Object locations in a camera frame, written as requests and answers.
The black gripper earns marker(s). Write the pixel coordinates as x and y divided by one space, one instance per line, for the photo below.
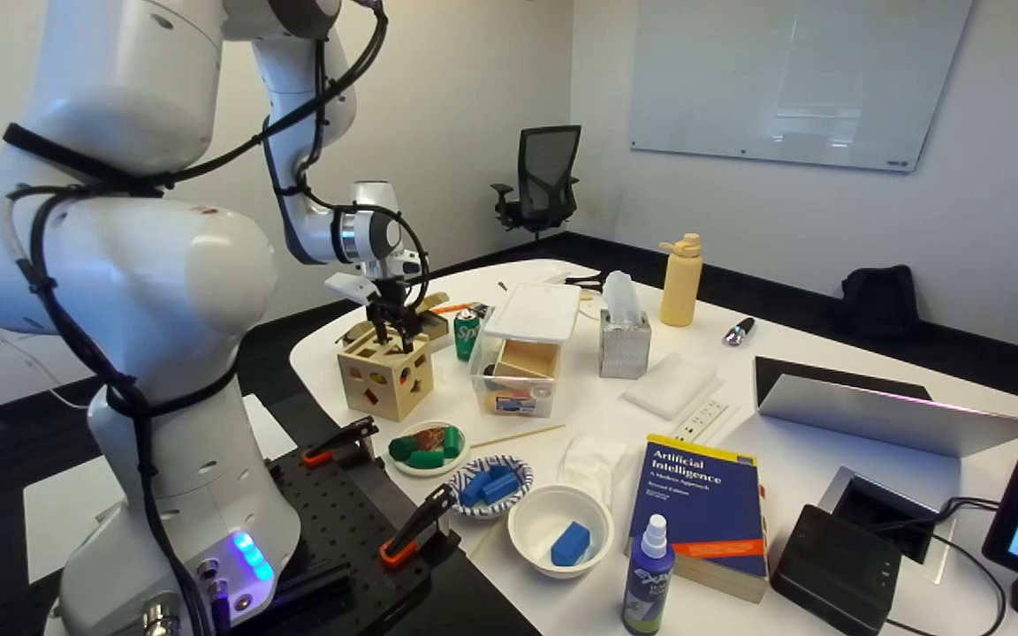
393 296

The wooden shape sorter lid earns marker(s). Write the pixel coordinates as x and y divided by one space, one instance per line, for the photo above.
353 346

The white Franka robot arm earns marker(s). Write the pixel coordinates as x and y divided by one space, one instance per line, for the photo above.
142 296

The wooden shape sorter box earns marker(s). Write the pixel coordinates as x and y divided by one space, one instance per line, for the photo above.
385 390

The green cylinder block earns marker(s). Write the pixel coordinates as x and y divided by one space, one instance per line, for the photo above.
400 450
454 440
424 459

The blue cylinder block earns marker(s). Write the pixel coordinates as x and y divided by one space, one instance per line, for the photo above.
472 494
499 481

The black box device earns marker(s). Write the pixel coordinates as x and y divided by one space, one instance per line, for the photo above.
833 571

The flat wooden tray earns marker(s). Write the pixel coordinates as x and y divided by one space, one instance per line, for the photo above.
438 310

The green cup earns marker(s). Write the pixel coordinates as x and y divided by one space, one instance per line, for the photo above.
464 337

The brown toy steak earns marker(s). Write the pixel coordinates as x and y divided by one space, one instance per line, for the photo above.
424 440

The white container lid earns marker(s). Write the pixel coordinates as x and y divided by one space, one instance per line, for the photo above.
530 313

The clear plastic container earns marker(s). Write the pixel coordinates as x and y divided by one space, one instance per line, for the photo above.
517 390

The thin wooden stick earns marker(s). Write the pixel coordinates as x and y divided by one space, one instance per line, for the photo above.
515 437

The blue patterned bowl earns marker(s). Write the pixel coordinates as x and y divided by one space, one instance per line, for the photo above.
466 512

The black office chair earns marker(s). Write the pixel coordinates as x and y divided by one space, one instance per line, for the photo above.
545 177

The white tissue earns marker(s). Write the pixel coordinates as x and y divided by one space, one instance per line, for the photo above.
619 296

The grey tissue holder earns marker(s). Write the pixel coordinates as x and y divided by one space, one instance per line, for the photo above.
623 349

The clear plastic wrap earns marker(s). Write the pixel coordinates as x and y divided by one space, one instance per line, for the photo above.
593 466

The white bowl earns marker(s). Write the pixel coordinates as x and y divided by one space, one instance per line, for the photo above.
538 523

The white paper pad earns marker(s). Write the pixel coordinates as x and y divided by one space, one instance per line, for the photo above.
668 388

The beige bottle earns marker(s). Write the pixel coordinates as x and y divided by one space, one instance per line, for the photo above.
678 284

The white remote control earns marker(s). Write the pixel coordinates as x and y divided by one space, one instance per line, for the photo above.
701 417

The black marker pen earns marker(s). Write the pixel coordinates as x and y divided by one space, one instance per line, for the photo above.
738 331

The blue book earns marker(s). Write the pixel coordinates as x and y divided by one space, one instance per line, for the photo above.
697 500

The blue spray bottle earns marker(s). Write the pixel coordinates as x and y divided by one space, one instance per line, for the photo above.
649 576

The whiteboard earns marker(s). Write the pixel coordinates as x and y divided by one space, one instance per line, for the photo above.
793 75

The black bag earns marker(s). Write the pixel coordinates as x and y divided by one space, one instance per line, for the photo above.
881 306

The silver laptop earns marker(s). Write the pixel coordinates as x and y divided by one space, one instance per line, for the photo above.
886 412

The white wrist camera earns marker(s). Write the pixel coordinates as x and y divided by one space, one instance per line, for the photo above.
351 288

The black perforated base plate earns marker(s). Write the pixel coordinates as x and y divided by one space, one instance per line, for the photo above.
351 518

